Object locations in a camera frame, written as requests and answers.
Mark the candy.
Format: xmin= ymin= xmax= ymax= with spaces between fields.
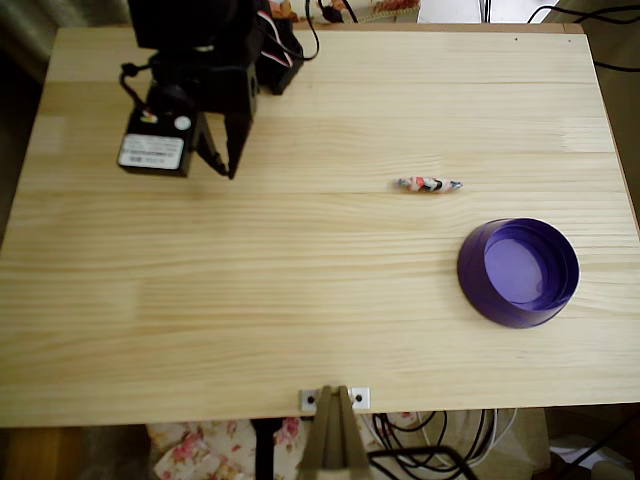
xmin=391 ymin=175 xmax=465 ymax=195

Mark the purple round bowl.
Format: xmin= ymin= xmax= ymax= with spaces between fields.
xmin=456 ymin=217 xmax=581 ymax=330

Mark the floral cloth with trim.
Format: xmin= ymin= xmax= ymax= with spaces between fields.
xmin=269 ymin=0 xmax=422 ymax=24

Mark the floral patterned cloth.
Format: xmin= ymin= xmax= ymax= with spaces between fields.
xmin=146 ymin=417 xmax=321 ymax=480

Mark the black table leg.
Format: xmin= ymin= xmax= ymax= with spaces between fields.
xmin=249 ymin=418 xmax=287 ymax=480

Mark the thin black cable with knot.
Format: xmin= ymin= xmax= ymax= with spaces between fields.
xmin=118 ymin=61 xmax=152 ymax=110

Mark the red white black servo wire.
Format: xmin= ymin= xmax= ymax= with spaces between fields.
xmin=257 ymin=7 xmax=296 ymax=69

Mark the black power cable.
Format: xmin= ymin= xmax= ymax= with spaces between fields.
xmin=294 ymin=0 xmax=322 ymax=64

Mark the silver metal bracket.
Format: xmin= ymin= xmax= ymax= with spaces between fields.
xmin=298 ymin=385 xmax=372 ymax=413

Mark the olive camera stand post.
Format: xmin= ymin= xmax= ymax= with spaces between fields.
xmin=298 ymin=384 xmax=374 ymax=480

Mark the black floor cable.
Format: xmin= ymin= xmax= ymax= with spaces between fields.
xmin=372 ymin=409 xmax=501 ymax=472

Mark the black cable loop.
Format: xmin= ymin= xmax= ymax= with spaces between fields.
xmin=526 ymin=0 xmax=640 ymax=26

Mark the white floor cable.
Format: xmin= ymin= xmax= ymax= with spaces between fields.
xmin=449 ymin=408 xmax=519 ymax=467

